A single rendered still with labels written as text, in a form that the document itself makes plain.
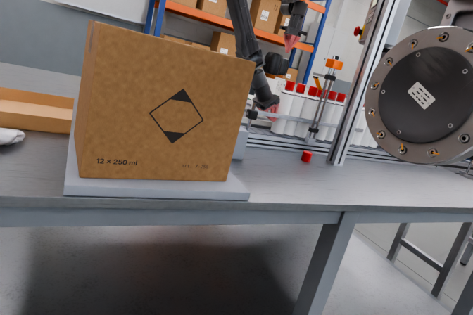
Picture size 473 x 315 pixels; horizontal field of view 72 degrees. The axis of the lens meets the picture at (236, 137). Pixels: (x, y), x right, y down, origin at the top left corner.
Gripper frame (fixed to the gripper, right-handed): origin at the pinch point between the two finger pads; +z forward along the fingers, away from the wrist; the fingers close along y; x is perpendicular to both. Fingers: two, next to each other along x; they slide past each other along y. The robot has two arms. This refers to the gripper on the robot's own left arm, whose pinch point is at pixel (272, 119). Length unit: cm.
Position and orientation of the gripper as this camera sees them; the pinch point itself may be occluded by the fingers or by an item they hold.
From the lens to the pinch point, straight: 122.7
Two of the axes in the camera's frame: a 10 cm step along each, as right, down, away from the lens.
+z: 3.6, 8.0, 4.8
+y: -4.0, -3.3, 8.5
